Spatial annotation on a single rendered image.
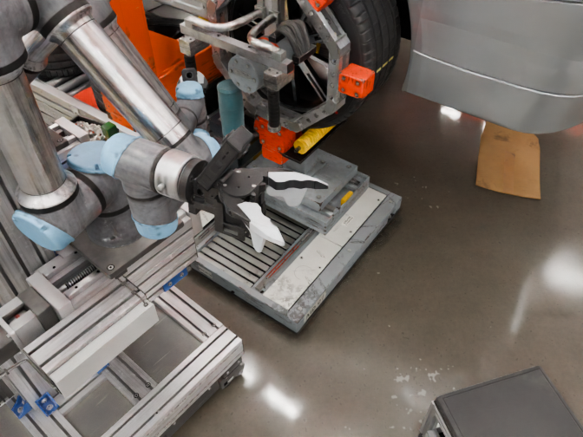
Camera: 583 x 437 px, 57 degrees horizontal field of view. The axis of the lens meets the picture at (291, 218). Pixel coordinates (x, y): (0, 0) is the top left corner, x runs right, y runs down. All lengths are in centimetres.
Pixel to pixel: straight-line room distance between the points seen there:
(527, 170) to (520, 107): 117
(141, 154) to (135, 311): 54
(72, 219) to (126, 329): 30
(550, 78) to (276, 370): 130
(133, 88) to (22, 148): 22
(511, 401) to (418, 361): 48
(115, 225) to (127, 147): 44
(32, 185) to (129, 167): 29
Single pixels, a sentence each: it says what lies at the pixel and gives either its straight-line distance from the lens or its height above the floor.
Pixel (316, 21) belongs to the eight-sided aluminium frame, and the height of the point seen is 103.
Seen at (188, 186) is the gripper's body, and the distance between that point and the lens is 82.
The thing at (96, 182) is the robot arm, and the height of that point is 102.
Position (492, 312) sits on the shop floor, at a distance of 228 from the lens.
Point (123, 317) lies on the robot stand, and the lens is 131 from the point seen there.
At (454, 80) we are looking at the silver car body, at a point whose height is 85.
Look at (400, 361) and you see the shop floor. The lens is 207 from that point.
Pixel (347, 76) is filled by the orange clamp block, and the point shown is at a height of 88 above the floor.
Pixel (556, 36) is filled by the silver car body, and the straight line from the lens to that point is 169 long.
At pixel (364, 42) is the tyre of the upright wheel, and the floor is 95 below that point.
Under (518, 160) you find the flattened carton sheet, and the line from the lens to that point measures 298.
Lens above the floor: 178
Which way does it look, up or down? 46 degrees down
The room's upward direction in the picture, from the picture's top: straight up
